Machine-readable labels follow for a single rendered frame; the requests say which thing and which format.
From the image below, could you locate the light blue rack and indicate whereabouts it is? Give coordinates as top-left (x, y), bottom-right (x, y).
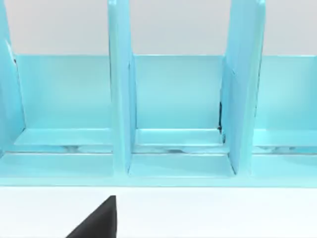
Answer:
top-left (0, 0), bottom-right (317, 188)

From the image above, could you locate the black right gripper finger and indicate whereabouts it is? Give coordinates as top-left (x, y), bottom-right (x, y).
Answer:
top-left (65, 195), bottom-right (118, 238)

